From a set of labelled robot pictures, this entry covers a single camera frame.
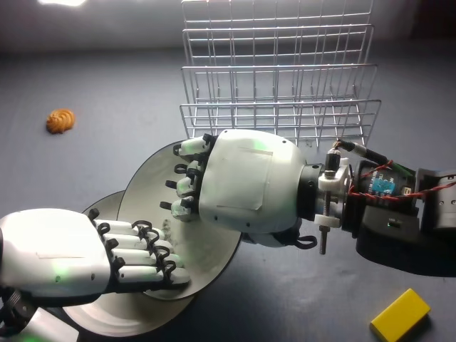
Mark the orange swirl cookie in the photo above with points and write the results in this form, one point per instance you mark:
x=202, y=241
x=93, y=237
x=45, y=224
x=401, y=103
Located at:
x=60, y=121

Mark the yellow rectangular block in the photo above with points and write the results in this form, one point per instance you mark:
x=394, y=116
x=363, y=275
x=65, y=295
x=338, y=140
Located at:
x=400, y=315

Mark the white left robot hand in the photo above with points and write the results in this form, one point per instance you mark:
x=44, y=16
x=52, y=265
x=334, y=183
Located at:
x=53, y=249

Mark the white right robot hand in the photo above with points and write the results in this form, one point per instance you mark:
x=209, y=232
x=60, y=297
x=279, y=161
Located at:
x=242, y=178

